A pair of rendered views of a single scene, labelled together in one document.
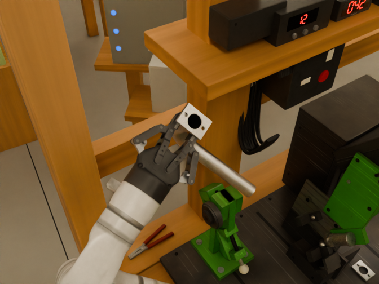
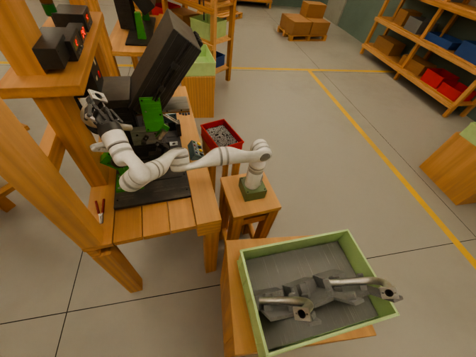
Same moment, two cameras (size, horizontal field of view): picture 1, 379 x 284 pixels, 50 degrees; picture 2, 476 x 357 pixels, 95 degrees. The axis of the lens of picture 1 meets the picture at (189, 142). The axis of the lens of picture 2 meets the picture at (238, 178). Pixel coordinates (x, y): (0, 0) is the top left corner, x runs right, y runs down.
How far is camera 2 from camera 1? 0.55 m
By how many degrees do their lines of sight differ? 52
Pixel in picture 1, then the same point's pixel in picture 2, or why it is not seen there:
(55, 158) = (41, 173)
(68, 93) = (18, 126)
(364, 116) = (122, 89)
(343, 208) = (152, 123)
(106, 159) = not seen: hidden behind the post
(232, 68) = (76, 76)
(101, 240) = (126, 154)
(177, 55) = (40, 85)
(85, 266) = (134, 163)
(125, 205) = (117, 137)
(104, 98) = not seen: outside the picture
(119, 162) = not seen: hidden behind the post
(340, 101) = (107, 90)
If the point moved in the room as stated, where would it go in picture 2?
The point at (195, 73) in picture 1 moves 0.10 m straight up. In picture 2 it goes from (64, 85) to (48, 55)
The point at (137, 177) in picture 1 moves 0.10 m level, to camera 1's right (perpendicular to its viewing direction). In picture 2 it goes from (108, 126) to (127, 110)
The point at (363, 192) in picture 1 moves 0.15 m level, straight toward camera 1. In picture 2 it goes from (153, 110) to (165, 124)
